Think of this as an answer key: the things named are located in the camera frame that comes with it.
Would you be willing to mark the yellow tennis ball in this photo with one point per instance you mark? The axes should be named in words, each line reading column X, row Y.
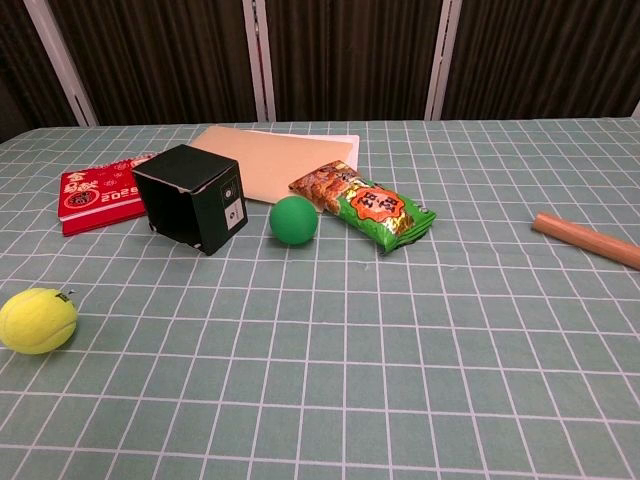
column 36, row 322

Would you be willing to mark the green rubber ball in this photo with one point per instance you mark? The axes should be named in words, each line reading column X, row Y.
column 294, row 220

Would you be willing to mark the black cardboard box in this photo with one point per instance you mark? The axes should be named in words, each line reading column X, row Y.
column 175, row 200

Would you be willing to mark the green orange snack bag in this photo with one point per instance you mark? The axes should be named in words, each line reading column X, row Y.
column 370, row 210

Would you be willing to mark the beige paper folder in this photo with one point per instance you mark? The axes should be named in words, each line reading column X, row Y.
column 280, row 160

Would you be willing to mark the green checked tablecloth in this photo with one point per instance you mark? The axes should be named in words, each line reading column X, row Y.
column 350, row 360

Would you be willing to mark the red 2026 desk calendar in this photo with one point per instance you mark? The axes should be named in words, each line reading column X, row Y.
column 95, row 200

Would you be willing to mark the wooden round rod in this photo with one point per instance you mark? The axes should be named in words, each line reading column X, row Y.
column 585, row 240

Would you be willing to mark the white partition frame post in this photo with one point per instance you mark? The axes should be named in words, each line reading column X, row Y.
column 56, row 50
column 260, row 60
column 442, row 60

